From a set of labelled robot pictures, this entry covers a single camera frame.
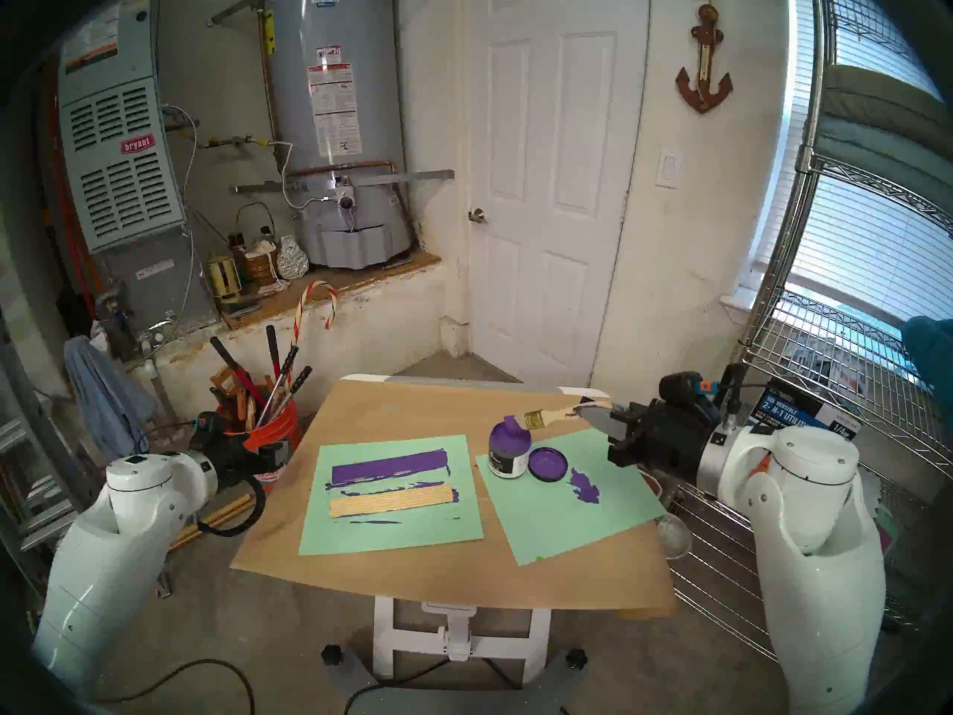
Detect purple jar lid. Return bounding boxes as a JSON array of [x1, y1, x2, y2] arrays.
[[529, 447, 570, 483]]

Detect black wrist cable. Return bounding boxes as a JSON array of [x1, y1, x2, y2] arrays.
[[195, 474, 267, 537], [713, 362, 747, 433]]

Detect foil-wrapped bundle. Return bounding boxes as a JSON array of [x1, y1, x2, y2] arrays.
[[275, 235, 309, 280]]

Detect chrome wire shelf rack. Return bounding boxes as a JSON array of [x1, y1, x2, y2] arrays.
[[670, 0, 953, 707]]

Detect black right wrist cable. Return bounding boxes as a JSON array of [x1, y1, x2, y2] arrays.
[[713, 362, 747, 433]]

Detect yellow jug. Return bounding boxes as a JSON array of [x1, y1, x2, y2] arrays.
[[205, 253, 243, 303]]

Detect white panel door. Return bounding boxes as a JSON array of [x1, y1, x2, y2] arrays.
[[468, 0, 652, 388]]

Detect white window blinds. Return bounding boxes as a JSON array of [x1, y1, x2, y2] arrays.
[[748, 0, 953, 323]]

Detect olive green cushion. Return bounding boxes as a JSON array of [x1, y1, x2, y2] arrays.
[[823, 64, 953, 141]]

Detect black-grip metal tool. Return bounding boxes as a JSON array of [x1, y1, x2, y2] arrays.
[[257, 346, 299, 424], [270, 366, 313, 420]]

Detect grey Bryant furnace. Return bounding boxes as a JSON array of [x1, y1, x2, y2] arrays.
[[56, 0, 217, 334]]

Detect wicker basket with handle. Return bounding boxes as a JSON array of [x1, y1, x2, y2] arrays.
[[235, 202, 278, 286]]

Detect blue hanging cloth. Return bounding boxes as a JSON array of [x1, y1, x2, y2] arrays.
[[63, 336, 157, 461]]

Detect wooden-handled paintbrush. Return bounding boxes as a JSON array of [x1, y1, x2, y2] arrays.
[[500, 398, 615, 440]]

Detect striped candy cane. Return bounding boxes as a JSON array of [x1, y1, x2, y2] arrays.
[[287, 280, 338, 394]]

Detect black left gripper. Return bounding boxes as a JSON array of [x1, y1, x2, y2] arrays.
[[216, 430, 291, 489]]

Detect black base cable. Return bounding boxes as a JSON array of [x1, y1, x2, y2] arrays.
[[344, 658, 455, 715]]

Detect clear glass bowl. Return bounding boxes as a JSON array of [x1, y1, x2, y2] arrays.
[[655, 512, 693, 560]]

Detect metal heater strap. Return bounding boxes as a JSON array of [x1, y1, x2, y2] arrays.
[[229, 170, 455, 194]]

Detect rusty anchor wall decoration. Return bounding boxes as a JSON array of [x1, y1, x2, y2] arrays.
[[675, 0, 734, 115]]

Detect wooden dowel sticks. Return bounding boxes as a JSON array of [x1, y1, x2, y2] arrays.
[[168, 492, 255, 552]]

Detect grey metal ladder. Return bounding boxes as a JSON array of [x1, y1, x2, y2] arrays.
[[0, 304, 98, 573]]

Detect teal green cushion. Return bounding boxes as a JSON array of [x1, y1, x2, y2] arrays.
[[808, 114, 953, 234]]

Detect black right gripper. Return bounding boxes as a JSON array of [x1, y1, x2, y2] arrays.
[[576, 399, 723, 492]]

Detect black floor cable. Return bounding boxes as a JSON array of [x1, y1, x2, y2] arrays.
[[97, 658, 258, 715]]

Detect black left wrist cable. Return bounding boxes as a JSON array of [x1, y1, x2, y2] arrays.
[[195, 474, 267, 537]]

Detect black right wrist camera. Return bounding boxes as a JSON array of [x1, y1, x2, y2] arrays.
[[659, 371, 715, 410]]

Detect teal fabric object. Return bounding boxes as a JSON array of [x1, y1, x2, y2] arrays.
[[901, 315, 953, 401]]

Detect utility pump box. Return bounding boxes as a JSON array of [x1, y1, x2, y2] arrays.
[[748, 395, 864, 445]]

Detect brown kraft paper cover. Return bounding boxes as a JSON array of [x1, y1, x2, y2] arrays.
[[229, 378, 678, 619]]

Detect light green paper sheet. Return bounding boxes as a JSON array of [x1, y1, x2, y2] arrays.
[[299, 434, 485, 556], [475, 425, 667, 567]]

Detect orange plastic bucket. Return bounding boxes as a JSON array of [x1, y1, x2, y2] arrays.
[[216, 401, 301, 491]]

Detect purple paint jar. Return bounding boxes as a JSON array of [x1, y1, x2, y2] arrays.
[[488, 421, 533, 479]]

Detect white window sill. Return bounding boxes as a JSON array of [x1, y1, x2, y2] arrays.
[[719, 293, 768, 327]]

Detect grey water heater tank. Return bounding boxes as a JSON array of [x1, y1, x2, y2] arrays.
[[257, 0, 414, 270]]

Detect wooden ledge board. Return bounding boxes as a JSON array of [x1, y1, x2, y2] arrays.
[[220, 250, 442, 331]]

